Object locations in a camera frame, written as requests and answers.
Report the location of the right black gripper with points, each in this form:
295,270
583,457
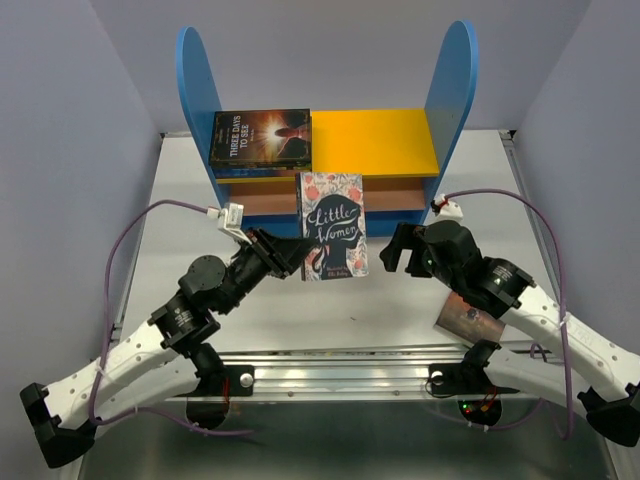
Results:
404,237

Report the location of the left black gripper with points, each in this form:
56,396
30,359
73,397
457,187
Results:
280,255

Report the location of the Little Women book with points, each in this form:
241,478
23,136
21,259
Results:
330,208

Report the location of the Jane Eyre book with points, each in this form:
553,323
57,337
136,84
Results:
240,176

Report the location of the Tale of Two Cities book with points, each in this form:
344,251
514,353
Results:
466,324

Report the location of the Animal Farm book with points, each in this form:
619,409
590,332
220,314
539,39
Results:
253,172

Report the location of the brown Edward Tulane book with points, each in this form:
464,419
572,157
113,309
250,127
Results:
299,168

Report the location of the Three Days to See book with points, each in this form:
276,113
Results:
275,138

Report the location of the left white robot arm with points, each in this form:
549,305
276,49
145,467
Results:
65,415

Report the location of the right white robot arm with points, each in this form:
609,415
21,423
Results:
609,386

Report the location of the blue yellow wooden bookshelf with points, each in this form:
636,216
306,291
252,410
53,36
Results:
402,154

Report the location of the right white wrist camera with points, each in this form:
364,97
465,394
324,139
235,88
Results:
444,209

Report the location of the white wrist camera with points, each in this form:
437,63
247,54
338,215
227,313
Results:
444,209
229,220

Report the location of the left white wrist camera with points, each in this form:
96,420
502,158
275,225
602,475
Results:
229,220

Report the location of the aluminium mounting rail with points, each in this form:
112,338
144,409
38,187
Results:
317,375

